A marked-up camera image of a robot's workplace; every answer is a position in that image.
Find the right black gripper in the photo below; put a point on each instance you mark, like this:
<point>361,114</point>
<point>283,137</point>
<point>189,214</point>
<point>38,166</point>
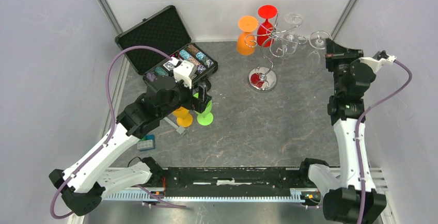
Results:
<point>335,52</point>

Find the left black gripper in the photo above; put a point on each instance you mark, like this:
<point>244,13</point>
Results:
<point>201,102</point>

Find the clear wine glass front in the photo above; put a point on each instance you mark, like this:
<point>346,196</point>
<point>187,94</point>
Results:
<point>317,41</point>

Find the clear wine glass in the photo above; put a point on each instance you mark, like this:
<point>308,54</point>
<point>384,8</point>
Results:
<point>289,41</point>
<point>317,41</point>

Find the green plastic wine glass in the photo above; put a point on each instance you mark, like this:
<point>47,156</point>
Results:
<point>205,118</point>

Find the yellow plastic wine glass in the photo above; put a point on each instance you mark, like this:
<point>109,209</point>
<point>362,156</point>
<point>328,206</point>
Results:
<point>184,118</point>

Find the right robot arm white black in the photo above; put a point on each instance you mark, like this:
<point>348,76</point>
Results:
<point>352,197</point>

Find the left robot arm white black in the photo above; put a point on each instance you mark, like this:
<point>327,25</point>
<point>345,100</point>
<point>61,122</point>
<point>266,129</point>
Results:
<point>83,185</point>

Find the clear wine glass rear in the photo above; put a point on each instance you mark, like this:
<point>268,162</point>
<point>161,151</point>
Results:
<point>289,41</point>

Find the chrome wine glass rack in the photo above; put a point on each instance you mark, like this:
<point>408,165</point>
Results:
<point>264,79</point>

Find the orange plastic wine glass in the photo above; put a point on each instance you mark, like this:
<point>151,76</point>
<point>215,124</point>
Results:
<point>246,42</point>

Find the red plastic wine glass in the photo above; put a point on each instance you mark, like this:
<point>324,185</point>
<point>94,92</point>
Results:
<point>266,12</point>

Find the playing card deck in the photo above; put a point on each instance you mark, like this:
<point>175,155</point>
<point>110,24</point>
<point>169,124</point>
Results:
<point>170,65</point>

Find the black poker chip case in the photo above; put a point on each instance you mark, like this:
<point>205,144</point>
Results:
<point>166,32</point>

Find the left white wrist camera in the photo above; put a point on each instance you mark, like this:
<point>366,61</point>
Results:
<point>184,73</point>

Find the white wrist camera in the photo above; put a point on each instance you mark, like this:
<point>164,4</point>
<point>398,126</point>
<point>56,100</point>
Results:
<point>380,59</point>
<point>184,73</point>

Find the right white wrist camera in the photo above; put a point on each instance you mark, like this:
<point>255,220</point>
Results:
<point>380,59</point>

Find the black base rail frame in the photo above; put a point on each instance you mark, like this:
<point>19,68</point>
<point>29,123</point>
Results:
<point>228,184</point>

